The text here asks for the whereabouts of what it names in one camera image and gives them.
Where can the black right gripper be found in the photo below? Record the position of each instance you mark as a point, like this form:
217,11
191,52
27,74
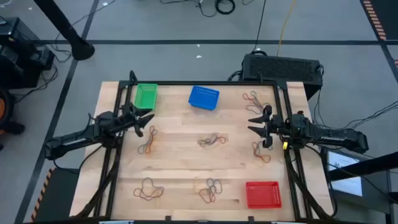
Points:
280,127

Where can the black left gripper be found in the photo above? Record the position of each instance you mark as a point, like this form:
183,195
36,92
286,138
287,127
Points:
129,118

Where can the rubber bands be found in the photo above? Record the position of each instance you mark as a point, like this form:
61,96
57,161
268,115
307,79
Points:
155,196
200,141

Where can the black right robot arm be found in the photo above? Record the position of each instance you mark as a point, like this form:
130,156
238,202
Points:
329,135

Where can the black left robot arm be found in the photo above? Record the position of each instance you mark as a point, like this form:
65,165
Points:
77,141

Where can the green plastic basket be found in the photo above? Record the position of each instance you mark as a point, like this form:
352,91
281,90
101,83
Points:
145,95

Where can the black perforated computer case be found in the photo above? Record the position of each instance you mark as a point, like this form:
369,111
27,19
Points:
280,68

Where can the blue plastic basket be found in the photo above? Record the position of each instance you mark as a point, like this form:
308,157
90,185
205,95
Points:
203,98

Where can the red plastic basket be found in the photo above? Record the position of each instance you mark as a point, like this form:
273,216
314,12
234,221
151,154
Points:
263,195

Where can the black pole with round base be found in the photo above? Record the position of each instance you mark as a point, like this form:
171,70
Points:
79,48

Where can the monitor with white screen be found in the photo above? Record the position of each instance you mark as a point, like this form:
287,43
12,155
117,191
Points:
348,186

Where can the black mat hazard-striped edge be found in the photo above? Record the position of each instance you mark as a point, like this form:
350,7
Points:
388,15
62,196

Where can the black slanted stand bar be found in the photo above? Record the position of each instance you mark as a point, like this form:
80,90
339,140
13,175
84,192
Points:
367,166

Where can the black equipment case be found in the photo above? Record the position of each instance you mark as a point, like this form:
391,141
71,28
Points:
18,62

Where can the orange black wheeled device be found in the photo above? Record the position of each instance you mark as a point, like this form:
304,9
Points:
4,109

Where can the black aluminium table frame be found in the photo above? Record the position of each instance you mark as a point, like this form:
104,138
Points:
202,83

